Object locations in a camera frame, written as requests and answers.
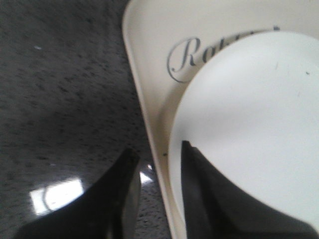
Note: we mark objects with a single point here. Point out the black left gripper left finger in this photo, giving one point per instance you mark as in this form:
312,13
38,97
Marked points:
107,210

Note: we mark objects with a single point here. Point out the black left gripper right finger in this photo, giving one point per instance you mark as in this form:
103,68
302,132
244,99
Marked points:
215,208

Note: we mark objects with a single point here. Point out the white round plate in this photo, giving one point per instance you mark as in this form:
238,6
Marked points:
253,112

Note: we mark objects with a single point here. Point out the cream rectangular tray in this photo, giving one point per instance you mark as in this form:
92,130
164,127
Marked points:
168,41

